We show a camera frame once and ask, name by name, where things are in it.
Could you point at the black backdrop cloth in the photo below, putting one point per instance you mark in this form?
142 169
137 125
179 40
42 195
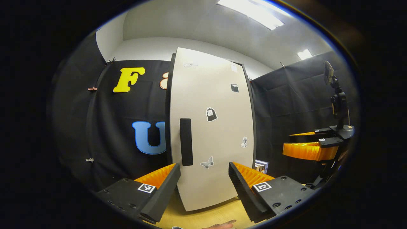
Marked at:
111 133

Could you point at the dark grey cabinet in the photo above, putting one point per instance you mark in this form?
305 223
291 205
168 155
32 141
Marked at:
168 105

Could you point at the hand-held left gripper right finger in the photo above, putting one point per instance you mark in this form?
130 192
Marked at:
243 194

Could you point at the copper cloth clip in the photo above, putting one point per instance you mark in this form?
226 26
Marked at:
92 88

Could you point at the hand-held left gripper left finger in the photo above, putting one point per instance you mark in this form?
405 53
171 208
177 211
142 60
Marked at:
165 194

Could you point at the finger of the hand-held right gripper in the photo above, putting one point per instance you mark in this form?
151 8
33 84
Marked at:
330 142
305 138

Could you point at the white striped box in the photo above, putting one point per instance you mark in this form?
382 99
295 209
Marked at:
261 167

